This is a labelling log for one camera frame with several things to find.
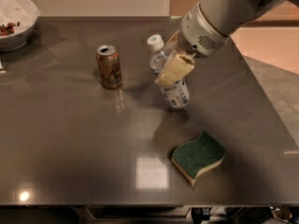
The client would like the red fruit in bowl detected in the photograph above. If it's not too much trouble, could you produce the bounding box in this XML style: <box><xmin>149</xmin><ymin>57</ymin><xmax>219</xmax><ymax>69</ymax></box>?
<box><xmin>0</xmin><ymin>22</ymin><xmax>20</xmax><ymax>36</ymax></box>

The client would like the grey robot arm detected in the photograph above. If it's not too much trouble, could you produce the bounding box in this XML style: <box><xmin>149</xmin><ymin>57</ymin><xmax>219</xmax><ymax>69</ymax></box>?
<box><xmin>155</xmin><ymin>0</ymin><xmax>299</xmax><ymax>87</ymax></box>

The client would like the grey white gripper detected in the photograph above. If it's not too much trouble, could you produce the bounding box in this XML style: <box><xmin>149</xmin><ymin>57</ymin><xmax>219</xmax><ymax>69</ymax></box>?
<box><xmin>155</xmin><ymin>3</ymin><xmax>228</xmax><ymax>87</ymax></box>

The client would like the orange soda can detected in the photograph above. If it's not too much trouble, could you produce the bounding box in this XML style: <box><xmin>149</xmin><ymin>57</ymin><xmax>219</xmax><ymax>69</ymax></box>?
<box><xmin>96</xmin><ymin>45</ymin><xmax>122</xmax><ymax>89</ymax></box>

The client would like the clear plastic water bottle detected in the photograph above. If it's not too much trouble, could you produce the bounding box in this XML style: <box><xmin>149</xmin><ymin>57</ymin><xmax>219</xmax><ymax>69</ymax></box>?
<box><xmin>147</xmin><ymin>35</ymin><xmax>192</xmax><ymax>108</ymax></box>

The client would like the white bowl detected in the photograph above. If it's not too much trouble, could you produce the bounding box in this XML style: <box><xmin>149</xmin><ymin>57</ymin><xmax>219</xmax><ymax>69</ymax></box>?
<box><xmin>0</xmin><ymin>0</ymin><xmax>40</xmax><ymax>51</ymax></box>

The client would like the green and yellow sponge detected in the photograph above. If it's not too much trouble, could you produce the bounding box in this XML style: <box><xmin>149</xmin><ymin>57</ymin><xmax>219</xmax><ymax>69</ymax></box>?
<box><xmin>172</xmin><ymin>132</ymin><xmax>226</xmax><ymax>186</ymax></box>

